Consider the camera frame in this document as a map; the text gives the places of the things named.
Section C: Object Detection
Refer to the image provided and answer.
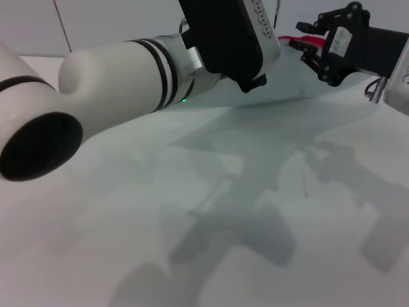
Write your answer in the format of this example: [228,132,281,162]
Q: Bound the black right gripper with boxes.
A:
[295,1,409,88]

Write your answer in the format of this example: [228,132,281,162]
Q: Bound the clear document bag red zip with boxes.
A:
[188,34,386,109]

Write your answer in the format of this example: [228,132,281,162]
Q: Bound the grey right wrist cable plug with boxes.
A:
[363,76,389,104]

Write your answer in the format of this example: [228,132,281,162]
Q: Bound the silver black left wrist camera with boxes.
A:
[177,0,282,92]

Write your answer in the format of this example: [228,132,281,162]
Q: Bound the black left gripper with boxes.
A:
[240,73,268,94]

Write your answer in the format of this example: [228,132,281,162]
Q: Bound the black background cable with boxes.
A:
[271,0,282,27]

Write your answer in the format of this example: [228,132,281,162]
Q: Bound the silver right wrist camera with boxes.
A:
[383,41,409,116]

